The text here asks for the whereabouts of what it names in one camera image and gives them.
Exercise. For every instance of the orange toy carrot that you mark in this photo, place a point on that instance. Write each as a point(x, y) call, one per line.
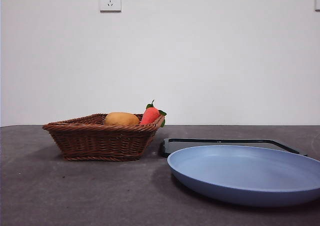
point(150, 116)

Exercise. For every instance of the black cutting board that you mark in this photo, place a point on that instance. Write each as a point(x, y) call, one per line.
point(164, 149)

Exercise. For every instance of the brown wicker basket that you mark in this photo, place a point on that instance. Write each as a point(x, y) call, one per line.
point(100, 141)

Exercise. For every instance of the yellow-brown potato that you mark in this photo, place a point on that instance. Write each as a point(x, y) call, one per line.
point(121, 119)

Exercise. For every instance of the blue round plate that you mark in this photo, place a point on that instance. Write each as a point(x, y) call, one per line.
point(237, 176)

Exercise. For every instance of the white wall socket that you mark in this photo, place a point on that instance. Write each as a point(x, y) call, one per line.
point(110, 0)

